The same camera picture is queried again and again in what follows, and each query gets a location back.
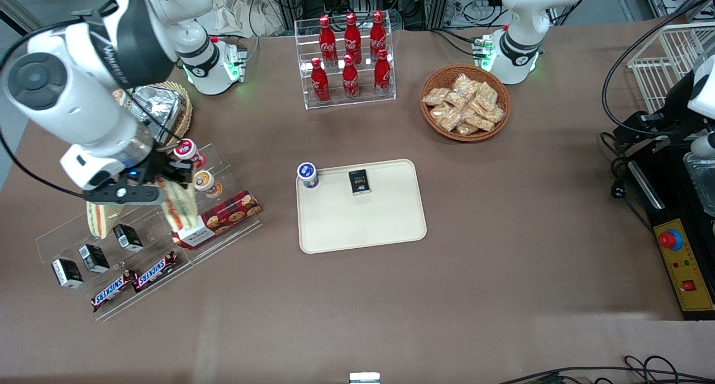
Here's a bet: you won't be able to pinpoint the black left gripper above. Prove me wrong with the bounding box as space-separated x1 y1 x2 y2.
614 102 699 150

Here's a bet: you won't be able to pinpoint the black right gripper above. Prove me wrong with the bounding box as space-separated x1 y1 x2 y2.
132 148 196 193

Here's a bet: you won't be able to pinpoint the triangle sandwich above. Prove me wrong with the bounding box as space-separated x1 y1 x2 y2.
85 201 121 240
158 177 200 234

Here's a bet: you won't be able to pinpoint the beige plastic serving tray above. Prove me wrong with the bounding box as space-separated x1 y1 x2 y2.
295 159 428 254

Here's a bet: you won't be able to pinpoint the orange yogurt drink bottle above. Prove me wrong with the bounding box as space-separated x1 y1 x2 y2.
193 170 223 199

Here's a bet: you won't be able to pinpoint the red yogurt drink bottle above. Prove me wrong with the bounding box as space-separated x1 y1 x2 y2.
173 139 206 169

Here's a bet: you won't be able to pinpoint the clear plastic container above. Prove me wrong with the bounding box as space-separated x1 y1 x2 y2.
683 152 715 217

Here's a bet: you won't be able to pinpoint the red plaid cookie box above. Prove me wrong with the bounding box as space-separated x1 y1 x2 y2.
171 190 263 250

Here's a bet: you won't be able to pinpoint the oval tan wicker basket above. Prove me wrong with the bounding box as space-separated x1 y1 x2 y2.
113 81 193 151

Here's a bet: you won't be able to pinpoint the black yellow control box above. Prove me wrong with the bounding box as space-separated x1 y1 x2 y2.
628 144 715 321

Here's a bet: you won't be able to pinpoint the small black carton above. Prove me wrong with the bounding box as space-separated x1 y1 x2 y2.
51 258 84 290
113 224 144 254
348 169 372 196
78 244 111 274

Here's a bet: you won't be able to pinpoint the silver foil food container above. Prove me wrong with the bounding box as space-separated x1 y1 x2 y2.
131 86 185 144

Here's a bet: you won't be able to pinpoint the Snickers chocolate bar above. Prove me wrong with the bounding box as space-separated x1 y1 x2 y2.
132 251 179 292
91 270 137 312

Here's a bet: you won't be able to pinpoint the clear acrylic stepped stand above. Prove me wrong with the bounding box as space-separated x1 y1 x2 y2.
35 143 263 322

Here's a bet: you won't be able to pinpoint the blue yogurt drink bottle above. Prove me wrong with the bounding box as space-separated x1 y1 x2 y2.
297 162 320 189

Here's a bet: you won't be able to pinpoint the red cola bottle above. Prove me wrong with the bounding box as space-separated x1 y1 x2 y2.
374 49 392 97
319 16 338 67
344 13 362 65
370 11 387 60
311 58 331 104
342 54 360 101

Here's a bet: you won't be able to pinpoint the crumpled beige cloth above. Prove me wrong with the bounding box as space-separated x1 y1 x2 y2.
212 0 285 38

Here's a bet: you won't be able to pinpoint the clear acrylic bottle rack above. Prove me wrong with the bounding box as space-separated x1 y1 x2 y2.
294 12 397 111

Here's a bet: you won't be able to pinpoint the round brown wicker basket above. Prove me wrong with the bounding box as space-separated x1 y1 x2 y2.
420 64 511 143

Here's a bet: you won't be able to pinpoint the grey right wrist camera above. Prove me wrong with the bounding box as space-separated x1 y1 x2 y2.
84 186 161 206

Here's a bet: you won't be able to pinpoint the white wire basket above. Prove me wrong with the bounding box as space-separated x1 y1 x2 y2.
627 22 715 116

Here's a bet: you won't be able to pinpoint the long black cable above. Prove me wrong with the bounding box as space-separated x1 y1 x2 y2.
602 0 715 139

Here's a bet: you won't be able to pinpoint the black cable with plug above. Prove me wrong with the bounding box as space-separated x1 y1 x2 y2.
600 130 637 201

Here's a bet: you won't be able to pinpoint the black base cable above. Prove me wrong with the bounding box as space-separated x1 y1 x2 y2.
430 27 487 58
209 35 261 72

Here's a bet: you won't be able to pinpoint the black floor cables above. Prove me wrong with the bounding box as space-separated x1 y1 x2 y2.
497 355 715 384

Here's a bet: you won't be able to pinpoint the aluminium frame with wiring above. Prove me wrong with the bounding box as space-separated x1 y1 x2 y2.
257 0 503 31

